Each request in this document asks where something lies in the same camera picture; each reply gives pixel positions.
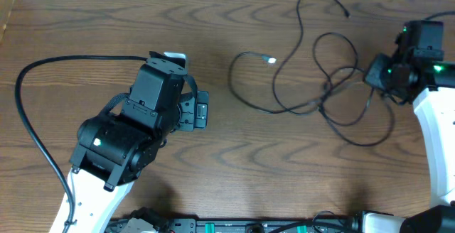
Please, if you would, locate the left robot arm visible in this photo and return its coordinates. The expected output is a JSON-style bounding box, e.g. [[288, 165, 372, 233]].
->
[[50, 52, 209, 232]]

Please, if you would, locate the thin black USB cable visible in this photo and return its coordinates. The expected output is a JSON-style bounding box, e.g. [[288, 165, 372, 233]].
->
[[227, 0, 367, 116]]

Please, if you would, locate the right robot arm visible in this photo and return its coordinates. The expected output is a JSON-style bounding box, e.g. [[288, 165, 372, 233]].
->
[[359, 19, 454, 232]]

